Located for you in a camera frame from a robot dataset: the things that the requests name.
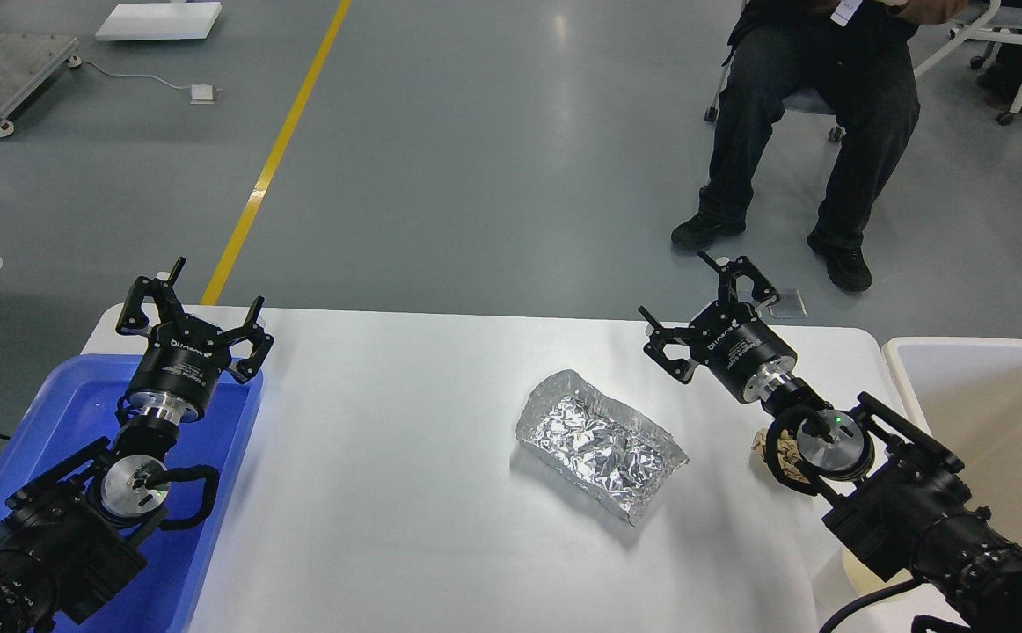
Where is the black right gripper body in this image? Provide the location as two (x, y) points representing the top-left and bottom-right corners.
(692, 302), (798, 404)

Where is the right floor plate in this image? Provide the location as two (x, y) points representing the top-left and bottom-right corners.
(768, 289), (808, 319)

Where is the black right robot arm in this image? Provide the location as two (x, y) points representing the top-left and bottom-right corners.
(639, 256), (1022, 632)

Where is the translucent plastic cup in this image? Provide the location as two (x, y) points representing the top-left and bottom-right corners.
(812, 548), (912, 622)

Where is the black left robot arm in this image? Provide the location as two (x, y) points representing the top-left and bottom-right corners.
(0, 257), (274, 632)

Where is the white power adapter with cable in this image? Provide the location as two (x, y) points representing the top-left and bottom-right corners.
(81, 59), (219, 105)

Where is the white plastic bin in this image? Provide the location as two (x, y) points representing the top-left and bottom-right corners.
(882, 337), (1022, 545)

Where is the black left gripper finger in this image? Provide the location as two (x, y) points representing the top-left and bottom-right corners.
(215, 295), (274, 385)
(115, 257), (188, 337)

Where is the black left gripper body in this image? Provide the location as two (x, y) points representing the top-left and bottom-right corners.
(128, 319), (230, 422)

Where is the seated person in black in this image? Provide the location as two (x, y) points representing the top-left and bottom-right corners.
(671, 0), (969, 293)

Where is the blue plastic bin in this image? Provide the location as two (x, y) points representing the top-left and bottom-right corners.
(0, 355), (263, 632)

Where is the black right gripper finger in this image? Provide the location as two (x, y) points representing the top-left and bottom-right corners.
(697, 250), (781, 308)
(638, 306), (709, 385)

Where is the crumpled aluminium foil tray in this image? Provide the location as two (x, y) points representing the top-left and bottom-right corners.
(515, 369), (690, 526)

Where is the crumpled brown paper ball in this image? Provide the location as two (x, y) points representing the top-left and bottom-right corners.
(751, 429), (818, 496)

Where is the white flat board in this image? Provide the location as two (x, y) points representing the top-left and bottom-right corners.
(94, 1), (223, 41)

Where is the white office chair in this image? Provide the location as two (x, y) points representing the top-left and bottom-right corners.
(704, 47), (846, 144)

